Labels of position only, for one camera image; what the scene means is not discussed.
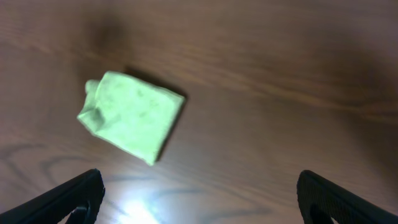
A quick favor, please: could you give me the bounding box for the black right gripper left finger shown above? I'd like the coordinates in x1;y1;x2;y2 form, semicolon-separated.
1;169;105;224

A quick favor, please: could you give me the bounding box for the green cloth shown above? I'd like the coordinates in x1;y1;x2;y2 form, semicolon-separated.
77;71;186;166

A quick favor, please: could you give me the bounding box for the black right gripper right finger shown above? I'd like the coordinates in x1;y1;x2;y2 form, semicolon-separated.
297;170;397;224

